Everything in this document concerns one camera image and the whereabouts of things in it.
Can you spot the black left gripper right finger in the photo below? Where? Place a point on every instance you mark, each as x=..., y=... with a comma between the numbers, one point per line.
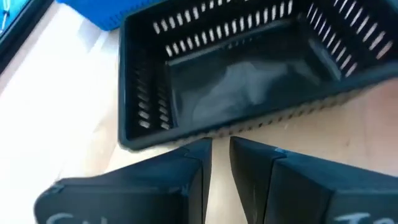
x=311, y=186

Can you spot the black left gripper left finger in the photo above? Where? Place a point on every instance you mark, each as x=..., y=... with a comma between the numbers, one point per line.
x=140, y=186

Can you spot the black plastic slotted basket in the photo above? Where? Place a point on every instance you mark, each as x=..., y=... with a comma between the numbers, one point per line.
x=242, y=81

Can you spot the blue plastic basket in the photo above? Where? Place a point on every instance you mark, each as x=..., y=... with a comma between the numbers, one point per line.
x=109, y=14

